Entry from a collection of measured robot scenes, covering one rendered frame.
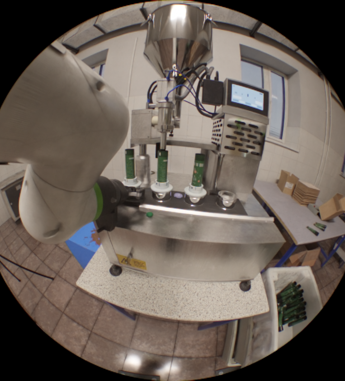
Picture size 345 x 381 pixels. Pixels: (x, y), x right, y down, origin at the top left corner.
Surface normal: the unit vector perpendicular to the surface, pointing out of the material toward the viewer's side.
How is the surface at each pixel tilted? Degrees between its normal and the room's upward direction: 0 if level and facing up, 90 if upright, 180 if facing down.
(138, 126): 90
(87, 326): 0
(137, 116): 90
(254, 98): 90
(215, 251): 90
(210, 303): 0
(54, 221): 102
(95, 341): 0
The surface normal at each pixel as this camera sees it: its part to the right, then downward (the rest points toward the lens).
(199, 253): -0.15, 0.43
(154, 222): 0.07, -0.90
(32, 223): 0.35, 0.30
